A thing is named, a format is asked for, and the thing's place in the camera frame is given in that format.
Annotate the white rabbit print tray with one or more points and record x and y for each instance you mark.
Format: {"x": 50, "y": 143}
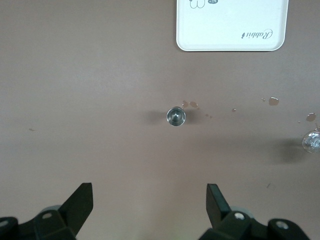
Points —
{"x": 225, "y": 30}

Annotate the steel double cone jigger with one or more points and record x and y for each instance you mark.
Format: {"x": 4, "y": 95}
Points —
{"x": 172, "y": 120}

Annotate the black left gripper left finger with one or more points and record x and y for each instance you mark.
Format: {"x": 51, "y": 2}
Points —
{"x": 72, "y": 210}

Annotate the clear stemmed wine glass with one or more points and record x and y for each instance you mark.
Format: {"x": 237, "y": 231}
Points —
{"x": 312, "y": 147}

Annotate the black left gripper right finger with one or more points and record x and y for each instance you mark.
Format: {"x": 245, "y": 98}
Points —
{"x": 217, "y": 207}

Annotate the clear ice cubes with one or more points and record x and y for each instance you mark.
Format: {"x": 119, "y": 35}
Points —
{"x": 313, "y": 141}

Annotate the brown liquid spill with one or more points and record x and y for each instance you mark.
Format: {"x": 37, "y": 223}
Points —
{"x": 311, "y": 117}
{"x": 273, "y": 101}
{"x": 193, "y": 103}

